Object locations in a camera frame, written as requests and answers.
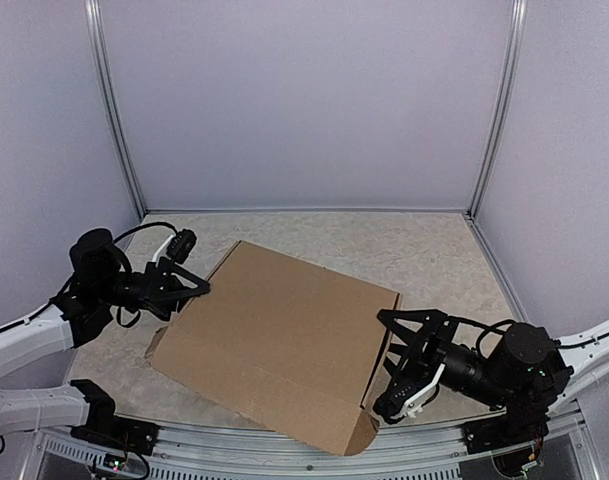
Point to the brown cardboard box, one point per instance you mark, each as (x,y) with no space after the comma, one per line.
(289,345)

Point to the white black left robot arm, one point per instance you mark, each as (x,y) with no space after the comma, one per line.
(103,286)

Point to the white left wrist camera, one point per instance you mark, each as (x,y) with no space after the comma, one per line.
(177,247)

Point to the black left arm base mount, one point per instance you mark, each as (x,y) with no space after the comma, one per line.
(114,435)

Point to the aluminium front rail frame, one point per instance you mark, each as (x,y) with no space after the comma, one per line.
(435,451)

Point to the right aluminium frame post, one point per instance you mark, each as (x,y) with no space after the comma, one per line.
(501,108)

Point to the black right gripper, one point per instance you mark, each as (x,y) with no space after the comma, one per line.
(435,333)

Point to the aluminium frame post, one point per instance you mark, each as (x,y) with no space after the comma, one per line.
(501,108)
(99,50)

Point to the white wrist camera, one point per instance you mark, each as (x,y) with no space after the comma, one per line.
(414,404)
(177,247)

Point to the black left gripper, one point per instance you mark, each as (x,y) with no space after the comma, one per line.
(158,287)

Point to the left aluminium frame post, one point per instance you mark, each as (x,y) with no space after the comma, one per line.
(99,50)

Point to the small circuit board with LEDs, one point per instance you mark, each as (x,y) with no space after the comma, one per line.
(114,463)

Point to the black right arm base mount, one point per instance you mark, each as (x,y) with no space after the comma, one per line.
(519,424)

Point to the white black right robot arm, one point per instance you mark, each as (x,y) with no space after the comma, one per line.
(511,366)

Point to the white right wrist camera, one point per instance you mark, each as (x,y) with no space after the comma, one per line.
(414,404)

